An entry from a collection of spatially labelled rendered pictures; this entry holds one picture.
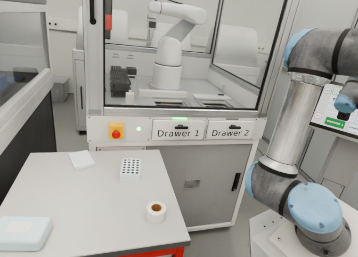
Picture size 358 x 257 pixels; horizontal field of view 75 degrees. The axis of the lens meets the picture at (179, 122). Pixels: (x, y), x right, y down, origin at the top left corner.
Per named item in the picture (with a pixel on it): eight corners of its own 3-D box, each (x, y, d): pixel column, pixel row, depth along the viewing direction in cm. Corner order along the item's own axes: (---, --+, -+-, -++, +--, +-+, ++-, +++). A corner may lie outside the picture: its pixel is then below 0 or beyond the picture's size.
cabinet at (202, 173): (235, 232, 179) (263, 139, 147) (91, 252, 150) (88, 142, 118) (195, 162, 262) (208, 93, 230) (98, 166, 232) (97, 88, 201)
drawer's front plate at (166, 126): (202, 139, 133) (205, 121, 129) (152, 139, 125) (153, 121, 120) (201, 137, 135) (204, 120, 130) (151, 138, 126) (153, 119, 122)
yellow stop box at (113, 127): (123, 139, 117) (123, 126, 114) (108, 139, 115) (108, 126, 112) (123, 135, 121) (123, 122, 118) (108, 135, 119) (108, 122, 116)
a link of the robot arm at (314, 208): (330, 253, 62) (325, 237, 53) (283, 222, 72) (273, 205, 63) (352, 215, 64) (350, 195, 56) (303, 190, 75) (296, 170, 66)
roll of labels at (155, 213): (149, 226, 80) (150, 217, 79) (143, 211, 86) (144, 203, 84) (168, 220, 84) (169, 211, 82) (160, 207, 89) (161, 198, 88)
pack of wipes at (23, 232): (53, 225, 76) (52, 215, 74) (40, 252, 67) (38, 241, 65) (3, 224, 74) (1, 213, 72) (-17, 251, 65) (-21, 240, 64)
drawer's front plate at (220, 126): (250, 138, 142) (255, 121, 138) (206, 139, 134) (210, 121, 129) (249, 137, 143) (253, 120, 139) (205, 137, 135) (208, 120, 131)
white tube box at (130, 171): (139, 182, 101) (140, 174, 100) (119, 181, 100) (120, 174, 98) (140, 165, 112) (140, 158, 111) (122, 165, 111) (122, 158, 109)
